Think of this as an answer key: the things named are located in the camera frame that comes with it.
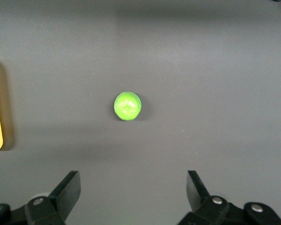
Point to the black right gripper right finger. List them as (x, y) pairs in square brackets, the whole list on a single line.
[(199, 199)]

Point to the green apple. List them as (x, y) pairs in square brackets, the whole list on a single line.
[(127, 106)]

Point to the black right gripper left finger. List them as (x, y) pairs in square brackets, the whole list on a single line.
[(65, 197)]

